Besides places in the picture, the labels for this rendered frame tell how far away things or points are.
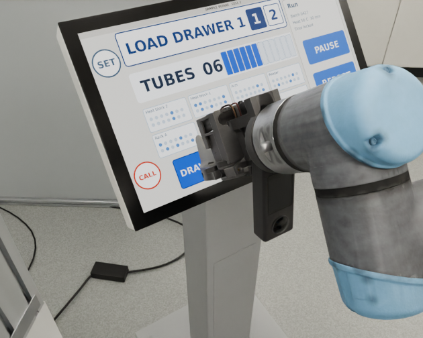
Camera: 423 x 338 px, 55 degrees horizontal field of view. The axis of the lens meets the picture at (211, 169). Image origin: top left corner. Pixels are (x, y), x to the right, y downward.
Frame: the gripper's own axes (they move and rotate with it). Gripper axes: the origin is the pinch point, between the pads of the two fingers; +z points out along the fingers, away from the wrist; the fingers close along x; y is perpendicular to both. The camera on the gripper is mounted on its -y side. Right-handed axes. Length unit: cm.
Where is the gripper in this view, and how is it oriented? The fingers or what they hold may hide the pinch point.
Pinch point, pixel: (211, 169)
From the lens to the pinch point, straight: 61.1
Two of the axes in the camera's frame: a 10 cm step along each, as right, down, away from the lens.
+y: -3.3, -9.4, -0.8
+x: -8.6, 3.3, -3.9
